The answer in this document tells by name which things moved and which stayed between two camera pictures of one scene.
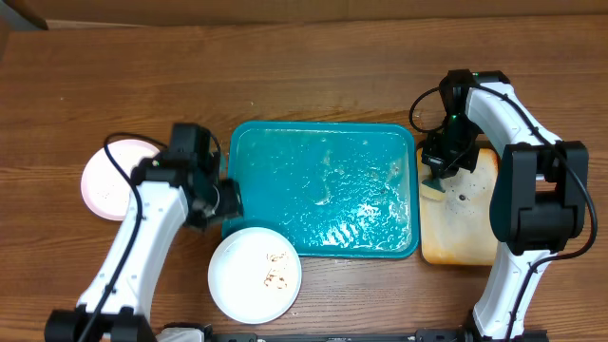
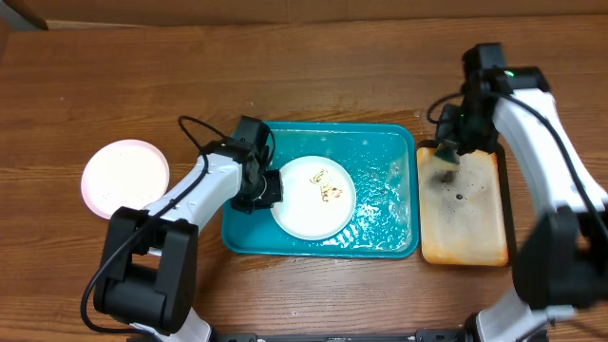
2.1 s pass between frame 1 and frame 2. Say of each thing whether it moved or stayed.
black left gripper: moved
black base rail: stayed
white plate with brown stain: moved
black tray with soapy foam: stayed
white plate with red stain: stayed
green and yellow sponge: moved
